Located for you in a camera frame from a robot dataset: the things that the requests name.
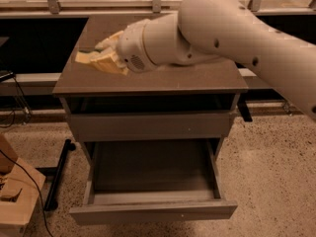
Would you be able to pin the grey drawer cabinet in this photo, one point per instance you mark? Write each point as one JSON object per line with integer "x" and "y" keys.
{"x": 171, "y": 89}

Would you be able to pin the green and yellow sponge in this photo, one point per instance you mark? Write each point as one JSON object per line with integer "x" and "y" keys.
{"x": 90, "y": 51}

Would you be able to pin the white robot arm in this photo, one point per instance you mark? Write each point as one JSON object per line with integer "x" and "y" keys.
{"x": 204, "y": 30}

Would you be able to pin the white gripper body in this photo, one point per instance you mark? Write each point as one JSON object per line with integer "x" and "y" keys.
{"x": 131, "y": 48}

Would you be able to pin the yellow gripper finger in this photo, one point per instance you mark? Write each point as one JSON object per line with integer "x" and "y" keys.
{"x": 107, "y": 61}
{"x": 111, "y": 41}

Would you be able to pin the black stand foot behind cabinet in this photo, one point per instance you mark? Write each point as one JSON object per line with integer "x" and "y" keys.
{"x": 243, "y": 109}

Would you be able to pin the cardboard box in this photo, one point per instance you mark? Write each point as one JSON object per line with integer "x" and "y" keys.
{"x": 19, "y": 193}

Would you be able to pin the closed grey top drawer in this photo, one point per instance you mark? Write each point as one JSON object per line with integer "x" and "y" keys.
{"x": 91, "y": 128}

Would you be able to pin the black metal stand foot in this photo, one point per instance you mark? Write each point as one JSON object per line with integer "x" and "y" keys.
{"x": 55, "y": 174}

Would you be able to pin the open grey middle drawer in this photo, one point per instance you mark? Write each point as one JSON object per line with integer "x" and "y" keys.
{"x": 152, "y": 181}

